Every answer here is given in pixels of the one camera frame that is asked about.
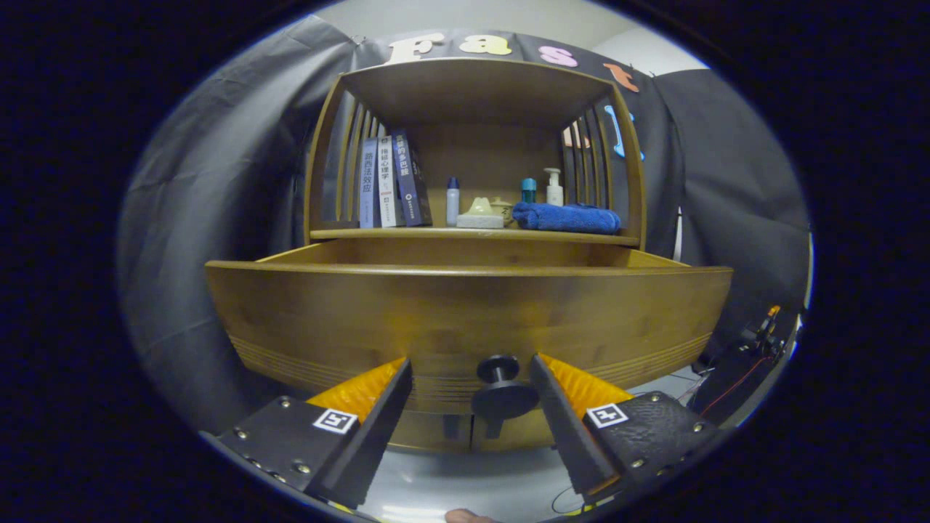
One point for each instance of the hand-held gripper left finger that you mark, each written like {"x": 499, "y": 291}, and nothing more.
{"x": 370, "y": 436}

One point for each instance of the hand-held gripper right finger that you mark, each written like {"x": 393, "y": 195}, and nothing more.
{"x": 563, "y": 428}

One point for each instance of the wooden drawer with black knob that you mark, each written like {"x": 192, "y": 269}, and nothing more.
{"x": 450, "y": 312}

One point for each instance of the pale green ceramic vase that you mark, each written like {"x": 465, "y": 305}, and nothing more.
{"x": 479, "y": 218}

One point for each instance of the wooden cabinet door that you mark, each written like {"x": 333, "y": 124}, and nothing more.
{"x": 425, "y": 437}
{"x": 523, "y": 437}

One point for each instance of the wooden countertop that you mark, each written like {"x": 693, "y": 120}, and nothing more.
{"x": 429, "y": 233}

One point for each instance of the wooden cabinet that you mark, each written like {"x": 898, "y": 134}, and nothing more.
{"x": 472, "y": 91}

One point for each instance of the black equipment with orange part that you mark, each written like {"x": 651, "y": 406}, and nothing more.
{"x": 734, "y": 385}

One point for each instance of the blue folded towel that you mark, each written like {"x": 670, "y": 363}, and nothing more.
{"x": 567, "y": 218}

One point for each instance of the beige lidded tea cup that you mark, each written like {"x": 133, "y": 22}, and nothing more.
{"x": 504, "y": 209}

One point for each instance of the white pump bottle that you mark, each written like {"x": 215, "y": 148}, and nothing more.
{"x": 554, "y": 192}

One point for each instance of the teal bottle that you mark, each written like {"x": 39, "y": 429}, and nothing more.
{"x": 529, "y": 191}

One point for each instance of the white bottle with blue cap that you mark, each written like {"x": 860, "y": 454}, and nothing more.
{"x": 453, "y": 203}

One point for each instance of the light blue book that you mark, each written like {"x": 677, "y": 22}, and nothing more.
{"x": 368, "y": 185}

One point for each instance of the white book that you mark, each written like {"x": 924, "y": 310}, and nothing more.
{"x": 387, "y": 181}

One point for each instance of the dark navy book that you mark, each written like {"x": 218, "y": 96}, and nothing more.
{"x": 410, "y": 178}

